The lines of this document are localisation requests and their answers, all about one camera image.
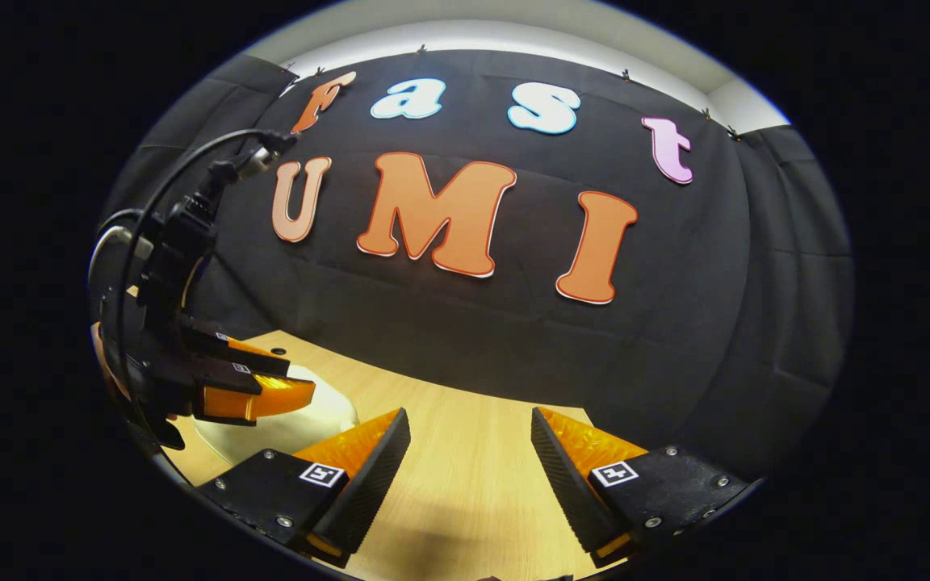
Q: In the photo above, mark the pale yellow suitcase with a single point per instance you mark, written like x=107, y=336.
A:
x=312, y=424

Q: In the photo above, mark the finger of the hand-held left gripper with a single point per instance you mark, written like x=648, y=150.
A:
x=223, y=347
x=227, y=387

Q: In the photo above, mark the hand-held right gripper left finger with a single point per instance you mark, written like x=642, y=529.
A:
x=372, y=484

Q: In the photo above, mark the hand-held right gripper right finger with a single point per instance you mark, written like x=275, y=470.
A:
x=566, y=484

